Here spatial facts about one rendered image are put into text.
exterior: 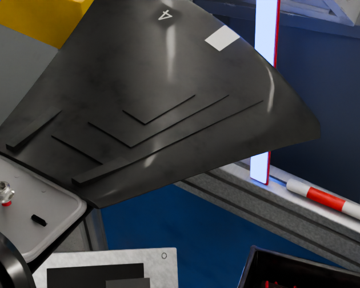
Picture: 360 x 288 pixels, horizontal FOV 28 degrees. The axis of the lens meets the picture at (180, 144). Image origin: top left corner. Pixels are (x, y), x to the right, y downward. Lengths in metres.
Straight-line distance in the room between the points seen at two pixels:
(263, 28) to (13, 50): 0.89
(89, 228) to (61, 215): 0.81
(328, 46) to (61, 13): 0.34
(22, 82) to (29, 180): 1.11
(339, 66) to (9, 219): 0.60
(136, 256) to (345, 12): 0.42
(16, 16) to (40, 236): 0.52
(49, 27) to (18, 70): 0.68
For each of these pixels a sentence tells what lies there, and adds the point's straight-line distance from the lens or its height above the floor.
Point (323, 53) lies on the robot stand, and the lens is 0.96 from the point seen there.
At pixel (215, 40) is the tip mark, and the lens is 0.61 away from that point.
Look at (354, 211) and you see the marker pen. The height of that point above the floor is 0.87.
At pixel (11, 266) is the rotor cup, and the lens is 0.40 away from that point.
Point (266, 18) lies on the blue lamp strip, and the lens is 0.72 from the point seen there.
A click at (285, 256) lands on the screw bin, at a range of 0.80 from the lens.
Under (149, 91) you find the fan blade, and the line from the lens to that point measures 0.54.
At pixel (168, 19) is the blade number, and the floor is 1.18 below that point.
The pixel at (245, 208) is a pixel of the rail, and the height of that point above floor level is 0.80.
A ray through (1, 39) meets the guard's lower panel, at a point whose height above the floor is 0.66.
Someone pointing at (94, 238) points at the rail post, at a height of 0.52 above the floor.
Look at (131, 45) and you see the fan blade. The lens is 0.58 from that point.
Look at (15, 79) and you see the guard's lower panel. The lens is 1.57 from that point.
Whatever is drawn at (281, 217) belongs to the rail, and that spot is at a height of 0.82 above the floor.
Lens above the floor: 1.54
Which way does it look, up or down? 47 degrees down
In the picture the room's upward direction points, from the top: 4 degrees counter-clockwise
